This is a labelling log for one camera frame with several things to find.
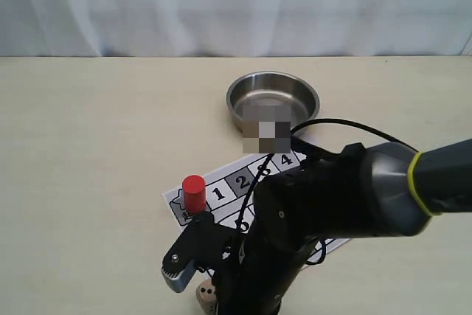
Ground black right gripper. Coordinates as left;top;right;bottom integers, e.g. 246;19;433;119
213;167;369;315

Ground red cylinder game piece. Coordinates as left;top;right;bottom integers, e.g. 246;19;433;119
182;175;207;214

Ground wooden die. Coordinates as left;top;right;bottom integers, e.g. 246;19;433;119
195;279;218;315

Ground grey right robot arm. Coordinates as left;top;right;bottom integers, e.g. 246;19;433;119
213;140;471;314

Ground steel bowl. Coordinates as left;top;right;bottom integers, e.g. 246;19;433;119
226;71;321;131

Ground white backdrop curtain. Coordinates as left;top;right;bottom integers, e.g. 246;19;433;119
1;0;471;57

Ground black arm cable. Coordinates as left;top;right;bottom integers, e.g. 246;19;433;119
235;118;421;268

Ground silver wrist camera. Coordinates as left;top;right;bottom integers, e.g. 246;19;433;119
160;212;229;294

